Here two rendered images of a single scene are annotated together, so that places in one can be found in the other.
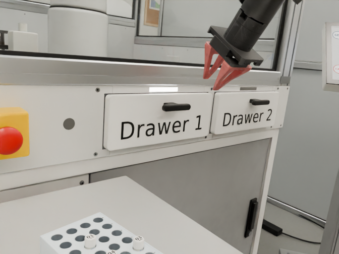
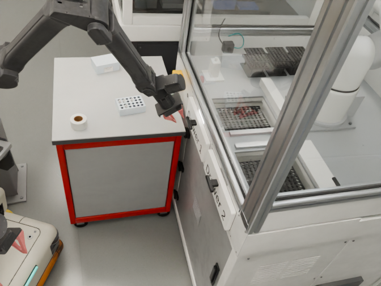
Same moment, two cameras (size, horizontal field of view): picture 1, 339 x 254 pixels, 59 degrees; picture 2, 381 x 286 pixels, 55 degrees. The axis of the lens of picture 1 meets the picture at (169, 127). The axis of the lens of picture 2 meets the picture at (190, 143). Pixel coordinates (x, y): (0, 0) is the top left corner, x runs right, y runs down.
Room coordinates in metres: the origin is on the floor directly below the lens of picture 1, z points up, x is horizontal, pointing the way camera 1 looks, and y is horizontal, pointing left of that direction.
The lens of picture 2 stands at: (1.03, -1.04, 1.90)
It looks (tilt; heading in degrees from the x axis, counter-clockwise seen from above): 45 degrees down; 110
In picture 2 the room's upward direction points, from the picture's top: 11 degrees clockwise
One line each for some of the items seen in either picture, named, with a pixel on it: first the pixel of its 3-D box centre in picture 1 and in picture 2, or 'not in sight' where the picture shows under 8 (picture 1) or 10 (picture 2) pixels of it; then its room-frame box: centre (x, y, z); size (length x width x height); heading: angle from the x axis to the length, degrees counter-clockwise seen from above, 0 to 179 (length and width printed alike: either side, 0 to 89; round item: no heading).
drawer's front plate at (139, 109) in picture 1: (164, 118); (197, 127); (0.66, 0.01, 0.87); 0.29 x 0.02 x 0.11; 131
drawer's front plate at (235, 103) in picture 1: (247, 111); (218, 188); (0.87, -0.22, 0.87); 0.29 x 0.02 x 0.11; 131
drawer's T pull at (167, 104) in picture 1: (173, 106); (191, 122); (0.64, 0.00, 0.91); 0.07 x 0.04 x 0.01; 131
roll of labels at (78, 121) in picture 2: not in sight; (78, 122); (0.18, -0.16, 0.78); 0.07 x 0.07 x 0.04
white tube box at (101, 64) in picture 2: not in sight; (105, 63); (0.01, 0.26, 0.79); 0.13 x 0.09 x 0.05; 58
